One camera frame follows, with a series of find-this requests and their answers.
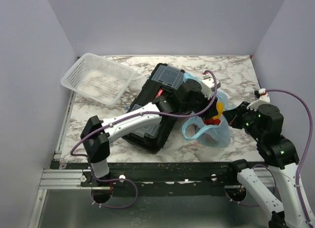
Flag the black plastic toolbox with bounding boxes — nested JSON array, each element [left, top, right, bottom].
[[122, 63, 190, 155]]

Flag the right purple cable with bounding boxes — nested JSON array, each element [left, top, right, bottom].
[[224, 89, 314, 224]]

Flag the red fake cherry tomatoes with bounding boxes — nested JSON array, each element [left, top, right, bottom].
[[203, 118, 221, 126]]

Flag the black mounting base rail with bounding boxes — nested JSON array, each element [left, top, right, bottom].
[[49, 161, 245, 198]]

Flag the white perforated plastic basket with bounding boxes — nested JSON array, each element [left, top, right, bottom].
[[61, 53, 135, 107]]

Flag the orange fake fruit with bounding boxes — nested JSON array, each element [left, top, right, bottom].
[[213, 101, 224, 120]]

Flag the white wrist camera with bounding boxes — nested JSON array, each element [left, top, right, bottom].
[[247, 88, 270, 111], [201, 76, 215, 100]]

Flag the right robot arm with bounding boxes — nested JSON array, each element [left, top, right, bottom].
[[223, 102, 315, 228]]

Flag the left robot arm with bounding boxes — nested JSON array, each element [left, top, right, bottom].
[[81, 78, 221, 186]]

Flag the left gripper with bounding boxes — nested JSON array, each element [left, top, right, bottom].
[[180, 87, 218, 120]]

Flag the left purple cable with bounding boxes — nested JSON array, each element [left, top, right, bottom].
[[70, 69, 218, 209]]

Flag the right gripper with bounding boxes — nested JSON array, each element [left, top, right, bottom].
[[222, 99, 264, 140]]

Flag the purple cable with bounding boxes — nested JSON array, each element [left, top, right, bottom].
[[70, 69, 218, 209], [224, 89, 314, 224]]

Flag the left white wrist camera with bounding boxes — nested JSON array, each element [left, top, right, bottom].
[[201, 76, 215, 100]]

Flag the light blue plastic bag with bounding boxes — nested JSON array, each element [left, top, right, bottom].
[[181, 72, 234, 148]]

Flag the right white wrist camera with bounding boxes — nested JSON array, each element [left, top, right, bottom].
[[247, 88, 270, 111]]

